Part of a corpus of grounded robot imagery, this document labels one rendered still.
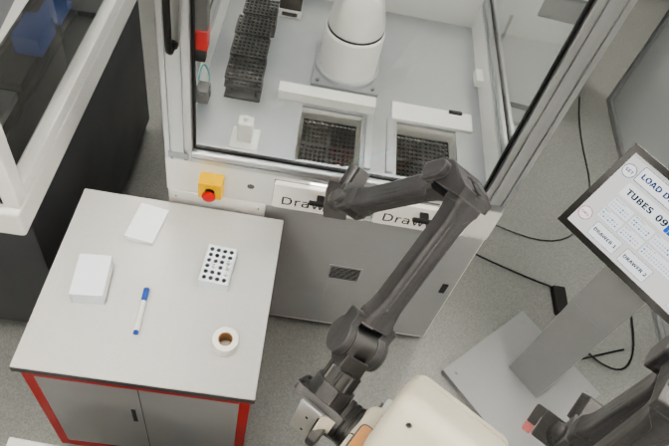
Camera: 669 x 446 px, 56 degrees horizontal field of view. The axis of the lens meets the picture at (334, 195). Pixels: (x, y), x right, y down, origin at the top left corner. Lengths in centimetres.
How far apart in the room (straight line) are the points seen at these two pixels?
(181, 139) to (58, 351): 64
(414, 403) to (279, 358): 154
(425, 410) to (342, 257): 115
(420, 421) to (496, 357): 171
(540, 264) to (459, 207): 198
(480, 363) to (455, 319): 23
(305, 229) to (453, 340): 101
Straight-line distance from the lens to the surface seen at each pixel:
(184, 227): 196
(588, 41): 154
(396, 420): 110
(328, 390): 124
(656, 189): 199
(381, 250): 212
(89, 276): 184
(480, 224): 200
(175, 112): 174
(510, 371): 278
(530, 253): 318
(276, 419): 250
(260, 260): 190
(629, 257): 199
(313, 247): 213
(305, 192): 187
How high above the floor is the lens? 237
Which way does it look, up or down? 51 degrees down
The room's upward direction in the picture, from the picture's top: 15 degrees clockwise
